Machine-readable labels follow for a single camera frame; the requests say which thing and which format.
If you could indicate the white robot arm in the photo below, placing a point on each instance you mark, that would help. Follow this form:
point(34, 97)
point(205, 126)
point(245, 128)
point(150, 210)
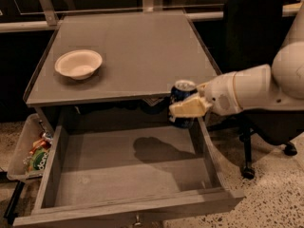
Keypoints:
point(262, 69)

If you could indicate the clear plastic bin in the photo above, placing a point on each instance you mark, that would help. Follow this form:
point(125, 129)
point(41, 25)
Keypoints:
point(32, 131)

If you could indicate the green snack bag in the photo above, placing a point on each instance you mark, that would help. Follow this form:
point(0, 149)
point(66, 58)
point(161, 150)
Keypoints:
point(39, 159)

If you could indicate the blue pepsi can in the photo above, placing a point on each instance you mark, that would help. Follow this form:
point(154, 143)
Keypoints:
point(179, 92)

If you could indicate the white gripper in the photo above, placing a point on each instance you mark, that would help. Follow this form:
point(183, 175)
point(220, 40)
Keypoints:
point(220, 94)

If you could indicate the metal wall rail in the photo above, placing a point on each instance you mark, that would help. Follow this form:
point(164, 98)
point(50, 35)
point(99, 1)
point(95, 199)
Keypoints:
point(35, 15)

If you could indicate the grey wooden cabinet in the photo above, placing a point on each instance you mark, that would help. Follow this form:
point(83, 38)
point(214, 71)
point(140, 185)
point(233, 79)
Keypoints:
point(143, 56)

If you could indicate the black office chair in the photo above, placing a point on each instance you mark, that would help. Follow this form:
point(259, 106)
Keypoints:
point(274, 127)

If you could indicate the white paper bowl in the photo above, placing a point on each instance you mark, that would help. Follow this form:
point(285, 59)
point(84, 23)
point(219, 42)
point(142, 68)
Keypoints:
point(78, 64)

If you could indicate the red snack packet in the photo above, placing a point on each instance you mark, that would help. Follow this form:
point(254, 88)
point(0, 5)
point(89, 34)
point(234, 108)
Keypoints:
point(40, 143)

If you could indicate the open grey top drawer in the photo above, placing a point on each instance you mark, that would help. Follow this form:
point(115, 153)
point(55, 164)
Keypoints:
point(111, 178)

